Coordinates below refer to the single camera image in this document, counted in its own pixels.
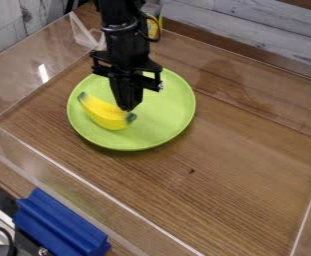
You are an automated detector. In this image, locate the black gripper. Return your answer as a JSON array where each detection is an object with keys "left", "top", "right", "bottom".
[{"left": 91, "top": 24, "right": 164, "bottom": 111}]

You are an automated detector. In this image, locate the yellow toy banana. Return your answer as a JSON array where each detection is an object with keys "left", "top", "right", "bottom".
[{"left": 78, "top": 92, "right": 138, "bottom": 130}]

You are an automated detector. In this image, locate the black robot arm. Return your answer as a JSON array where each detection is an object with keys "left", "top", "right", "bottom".
[{"left": 90, "top": 0, "right": 164, "bottom": 111}]

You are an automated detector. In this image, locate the green round plate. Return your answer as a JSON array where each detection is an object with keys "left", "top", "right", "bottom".
[{"left": 67, "top": 69, "right": 197, "bottom": 151}]

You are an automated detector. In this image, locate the yellow labelled tin can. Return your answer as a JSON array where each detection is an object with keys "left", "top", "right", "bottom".
[{"left": 142, "top": 0, "right": 164, "bottom": 41}]

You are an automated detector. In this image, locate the blue plastic clamp block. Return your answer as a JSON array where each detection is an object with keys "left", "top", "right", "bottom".
[{"left": 14, "top": 188, "right": 112, "bottom": 256}]

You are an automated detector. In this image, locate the clear acrylic enclosure wall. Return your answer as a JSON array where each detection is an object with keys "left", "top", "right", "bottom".
[{"left": 0, "top": 8, "right": 311, "bottom": 256}]

